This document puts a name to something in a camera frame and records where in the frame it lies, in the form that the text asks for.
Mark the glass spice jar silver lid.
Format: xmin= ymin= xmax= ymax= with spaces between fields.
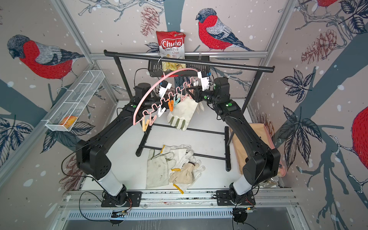
xmin=263 ymin=176 xmax=279 ymax=188

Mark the orange clothespin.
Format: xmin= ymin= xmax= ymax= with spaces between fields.
xmin=168 ymin=100 xmax=174 ymax=112

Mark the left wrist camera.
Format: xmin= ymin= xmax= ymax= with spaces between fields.
xmin=159 ymin=80 xmax=172 ymax=98

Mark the black clothes rack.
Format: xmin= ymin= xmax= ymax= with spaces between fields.
xmin=102 ymin=68 xmax=280 ymax=172

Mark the tan pink-edged placemat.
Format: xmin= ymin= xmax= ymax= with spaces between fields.
xmin=232 ymin=123 xmax=286 ymax=177

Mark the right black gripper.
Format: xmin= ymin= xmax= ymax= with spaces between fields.
xmin=185 ymin=85 xmax=219 ymax=107

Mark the pink clip hanger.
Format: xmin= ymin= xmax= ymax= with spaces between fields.
xmin=132 ymin=68 xmax=201 ymax=126

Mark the green-striped leather glove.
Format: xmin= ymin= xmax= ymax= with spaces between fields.
xmin=167 ymin=97 xmax=197 ymax=131

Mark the white clothespin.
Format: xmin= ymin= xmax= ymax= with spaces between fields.
xmin=157 ymin=106 xmax=166 ymax=117

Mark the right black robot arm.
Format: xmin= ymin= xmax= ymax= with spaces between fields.
xmin=186 ymin=77 xmax=281 ymax=206

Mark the red cassava chips bag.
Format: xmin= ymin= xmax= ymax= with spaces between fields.
xmin=156 ymin=31 xmax=186 ymax=72

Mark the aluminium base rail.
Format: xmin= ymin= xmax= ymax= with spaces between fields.
xmin=57 ymin=189 xmax=299 ymax=223

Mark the white yellow-trim work glove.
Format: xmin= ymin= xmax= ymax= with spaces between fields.
xmin=161 ymin=145 xmax=196 ymax=171

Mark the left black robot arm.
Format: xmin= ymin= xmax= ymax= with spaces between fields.
xmin=76 ymin=83 xmax=151 ymax=208

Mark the dark wall basket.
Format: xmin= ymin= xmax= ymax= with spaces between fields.
xmin=148 ymin=56 xmax=210 ymax=78

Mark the orange snack packet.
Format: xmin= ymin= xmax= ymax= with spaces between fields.
xmin=59 ymin=115 xmax=78 ymax=129

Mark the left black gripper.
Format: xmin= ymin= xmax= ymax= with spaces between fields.
xmin=144 ymin=94 xmax=180 ymax=113

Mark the yellow clothespin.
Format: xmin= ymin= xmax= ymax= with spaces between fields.
xmin=142 ymin=118 xmax=150 ymax=132

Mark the mint green clothespin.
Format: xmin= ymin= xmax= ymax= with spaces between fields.
xmin=173 ymin=97 xmax=181 ymax=106

